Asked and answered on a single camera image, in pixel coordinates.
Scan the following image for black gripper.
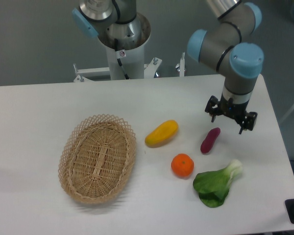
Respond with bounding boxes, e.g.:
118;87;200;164
205;95;258;134

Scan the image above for purple sweet potato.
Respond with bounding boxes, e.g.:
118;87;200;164
200;127;221;154

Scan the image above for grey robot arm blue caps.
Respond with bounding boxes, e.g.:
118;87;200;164
72;0;264;130

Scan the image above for yellow mango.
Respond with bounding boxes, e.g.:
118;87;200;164
145;119;179;147

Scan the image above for orange tangerine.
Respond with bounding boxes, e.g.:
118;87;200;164
171;153;195;178

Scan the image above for green bok choy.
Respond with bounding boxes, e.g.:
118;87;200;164
193;160;243;208

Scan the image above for woven wicker basket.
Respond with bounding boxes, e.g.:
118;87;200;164
58;114;136;204

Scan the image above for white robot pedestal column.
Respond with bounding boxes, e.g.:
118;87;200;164
98;12;151;70

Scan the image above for black cable on pedestal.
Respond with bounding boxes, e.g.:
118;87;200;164
114;39;130;80

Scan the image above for white metal base frame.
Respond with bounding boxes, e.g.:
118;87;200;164
73;52;188;83

